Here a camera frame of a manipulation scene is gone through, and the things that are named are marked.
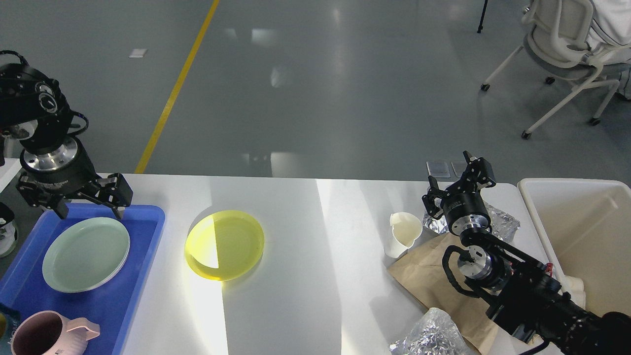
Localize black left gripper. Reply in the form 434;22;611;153
16;137;133;220

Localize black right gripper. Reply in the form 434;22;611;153
423;150;496;235

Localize brown paper bag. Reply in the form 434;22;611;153
387;232;503;355

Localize dark teal mug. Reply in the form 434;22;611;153
0;303;22;349

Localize pink mug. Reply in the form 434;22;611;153
10;310;101;355

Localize yellow plastic plate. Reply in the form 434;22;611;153
183;211;265;281

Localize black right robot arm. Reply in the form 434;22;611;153
422;151;631;355

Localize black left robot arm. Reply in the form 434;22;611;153
0;50;133;219

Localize pale green plate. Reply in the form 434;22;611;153
41;216;131;293

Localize crumpled foil near gripper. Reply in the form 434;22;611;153
422;202;521;244

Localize white paper cup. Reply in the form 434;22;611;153
385;212;423;258

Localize white side table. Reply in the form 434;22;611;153
0;158;22;192

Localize blue plastic tray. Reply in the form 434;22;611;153
0;204;165;355

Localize white plastic bin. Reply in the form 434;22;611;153
518;178;631;316

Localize crumpled foil front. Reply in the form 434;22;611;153
389;307;476;355

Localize black tripod leg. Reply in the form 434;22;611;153
476;0;489;34

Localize white office chair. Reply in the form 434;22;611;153
481;0;630;140

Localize seated person white shirt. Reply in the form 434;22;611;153
587;0;631;102

